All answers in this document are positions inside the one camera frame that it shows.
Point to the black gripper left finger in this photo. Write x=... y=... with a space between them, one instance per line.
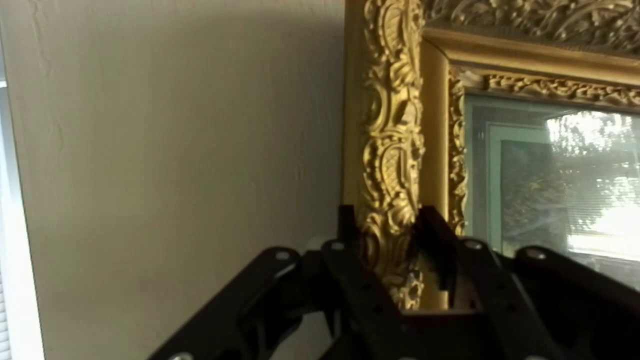
x=321 y=301

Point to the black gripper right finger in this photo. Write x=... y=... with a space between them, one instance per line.
x=533 y=306

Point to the gold ornate picture frame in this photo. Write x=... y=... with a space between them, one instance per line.
x=393 y=132

